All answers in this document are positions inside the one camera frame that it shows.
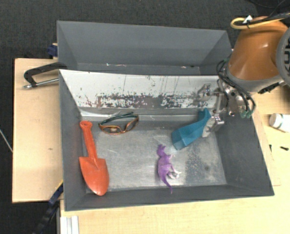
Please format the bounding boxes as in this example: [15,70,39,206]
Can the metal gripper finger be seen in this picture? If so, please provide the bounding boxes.
[196,83,219,107]
[202,115,225,138]

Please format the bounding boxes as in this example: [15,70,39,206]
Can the white plastic jar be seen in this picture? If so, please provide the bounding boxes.
[269,113,290,133]

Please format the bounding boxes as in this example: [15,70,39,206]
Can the purple toy dinosaur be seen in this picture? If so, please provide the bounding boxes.
[156,143,183,195]

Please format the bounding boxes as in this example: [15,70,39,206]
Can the grey metal bin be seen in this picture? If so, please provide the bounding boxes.
[56,20,275,212]

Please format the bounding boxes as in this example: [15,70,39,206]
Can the brown sunglasses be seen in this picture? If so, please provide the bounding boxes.
[98,111,140,136]

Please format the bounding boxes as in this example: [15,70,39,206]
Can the orange toy shovel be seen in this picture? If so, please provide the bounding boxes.
[78,120,110,196]

